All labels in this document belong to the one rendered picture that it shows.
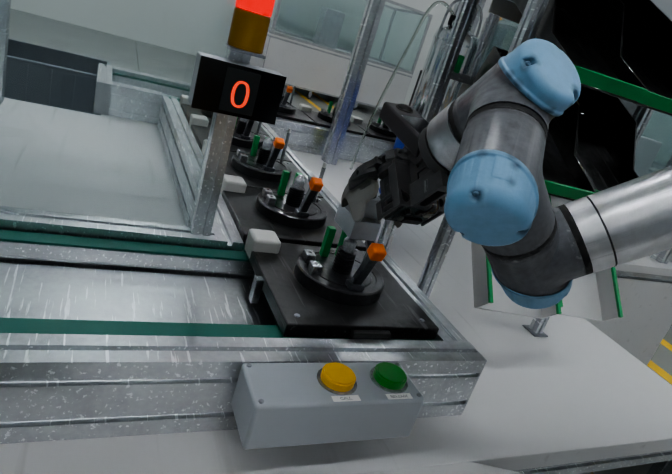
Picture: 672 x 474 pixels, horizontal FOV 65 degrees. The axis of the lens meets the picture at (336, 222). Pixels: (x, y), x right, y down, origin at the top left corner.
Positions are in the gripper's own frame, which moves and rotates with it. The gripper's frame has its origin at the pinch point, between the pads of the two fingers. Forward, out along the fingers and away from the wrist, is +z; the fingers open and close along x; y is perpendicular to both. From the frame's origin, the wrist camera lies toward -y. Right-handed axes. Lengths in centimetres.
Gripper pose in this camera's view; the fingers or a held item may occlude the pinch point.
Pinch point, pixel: (362, 199)
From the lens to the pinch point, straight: 77.2
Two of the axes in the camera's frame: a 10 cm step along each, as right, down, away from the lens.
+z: -4.5, 3.6, 8.2
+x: 8.9, 1.1, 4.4
